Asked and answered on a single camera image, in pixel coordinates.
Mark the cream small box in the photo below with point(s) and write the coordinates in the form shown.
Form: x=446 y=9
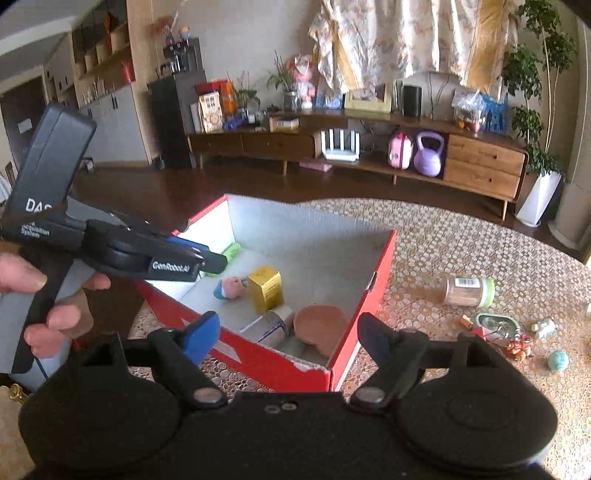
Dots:
x=284 y=123

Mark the vase with dried flowers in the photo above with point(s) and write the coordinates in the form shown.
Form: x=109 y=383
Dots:
x=178 y=30

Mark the orange bottle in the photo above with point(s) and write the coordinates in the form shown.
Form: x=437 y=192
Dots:
x=228 y=99

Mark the wooden TV cabinet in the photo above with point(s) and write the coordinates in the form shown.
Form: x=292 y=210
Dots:
x=480 y=166

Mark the potted plant grey pot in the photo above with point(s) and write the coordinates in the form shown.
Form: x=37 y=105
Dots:
x=290 y=99

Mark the purple kettlebell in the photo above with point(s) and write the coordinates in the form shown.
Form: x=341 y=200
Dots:
x=429 y=157

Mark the patterned tablecloth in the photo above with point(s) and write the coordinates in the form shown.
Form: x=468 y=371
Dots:
x=461 y=240

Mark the pink flat pad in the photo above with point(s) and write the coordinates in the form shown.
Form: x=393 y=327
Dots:
x=316 y=166

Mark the printed snack box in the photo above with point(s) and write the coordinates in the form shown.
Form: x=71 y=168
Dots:
x=210 y=113

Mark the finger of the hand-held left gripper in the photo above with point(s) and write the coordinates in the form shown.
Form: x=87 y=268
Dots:
x=184 y=265
x=189 y=243

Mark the black coffee machine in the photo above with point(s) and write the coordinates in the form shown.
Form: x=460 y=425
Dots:
x=184 y=57

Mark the pink toy suitcase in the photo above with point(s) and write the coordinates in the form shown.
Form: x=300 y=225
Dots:
x=400 y=152

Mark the yellow picture frame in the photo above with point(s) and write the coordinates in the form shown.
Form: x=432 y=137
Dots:
x=387 y=99

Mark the white router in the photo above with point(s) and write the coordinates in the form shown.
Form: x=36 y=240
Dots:
x=340 y=150

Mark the potted tree white planter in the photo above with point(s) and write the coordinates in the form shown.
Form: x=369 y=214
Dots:
x=538 y=194

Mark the black speaker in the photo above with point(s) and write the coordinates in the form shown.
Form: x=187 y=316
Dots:
x=412 y=101

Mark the pink pig toy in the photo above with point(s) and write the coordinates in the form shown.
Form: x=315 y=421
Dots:
x=231 y=288

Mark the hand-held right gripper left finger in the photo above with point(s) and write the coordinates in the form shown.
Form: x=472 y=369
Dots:
x=203 y=337

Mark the pink heart-shaped bowl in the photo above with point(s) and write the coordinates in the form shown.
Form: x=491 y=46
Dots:
x=323 y=330

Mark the red cardboard box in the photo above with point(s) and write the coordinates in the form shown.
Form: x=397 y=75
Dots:
x=258 y=360

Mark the small white toy figure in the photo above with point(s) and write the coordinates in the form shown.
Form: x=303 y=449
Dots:
x=544 y=328

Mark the clear bottle purple cap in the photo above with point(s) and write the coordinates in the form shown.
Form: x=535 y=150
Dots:
x=270 y=325

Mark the person's left hand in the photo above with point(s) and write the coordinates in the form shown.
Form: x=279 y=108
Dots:
x=18 y=274

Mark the wall cabinet with shelves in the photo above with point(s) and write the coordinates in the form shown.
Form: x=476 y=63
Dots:
x=115 y=120

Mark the red orange toy figure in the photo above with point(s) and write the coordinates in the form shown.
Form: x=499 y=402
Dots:
x=518 y=350

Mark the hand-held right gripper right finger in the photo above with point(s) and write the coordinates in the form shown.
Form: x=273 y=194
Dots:
x=376 y=339

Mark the small leafy plant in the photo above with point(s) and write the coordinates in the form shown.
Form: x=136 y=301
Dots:
x=244 y=97

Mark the black cabinet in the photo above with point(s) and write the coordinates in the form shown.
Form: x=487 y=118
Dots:
x=175 y=120

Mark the small brown block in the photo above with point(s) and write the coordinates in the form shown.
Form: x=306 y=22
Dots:
x=462 y=323

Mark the standing air conditioner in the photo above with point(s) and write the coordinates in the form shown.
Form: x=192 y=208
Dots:
x=575 y=207

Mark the small yellow box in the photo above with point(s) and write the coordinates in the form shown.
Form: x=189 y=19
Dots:
x=267 y=288

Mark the clear plastic bag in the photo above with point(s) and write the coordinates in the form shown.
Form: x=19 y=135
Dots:
x=467 y=108

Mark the clear jar green lid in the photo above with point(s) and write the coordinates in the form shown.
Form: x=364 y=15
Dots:
x=466 y=291

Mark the pink doll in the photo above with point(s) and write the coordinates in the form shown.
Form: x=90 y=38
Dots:
x=304 y=83

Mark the floral bed sheet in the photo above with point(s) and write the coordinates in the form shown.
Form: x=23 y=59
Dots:
x=406 y=37

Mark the small teal toy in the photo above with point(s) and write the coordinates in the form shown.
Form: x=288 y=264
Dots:
x=558 y=361

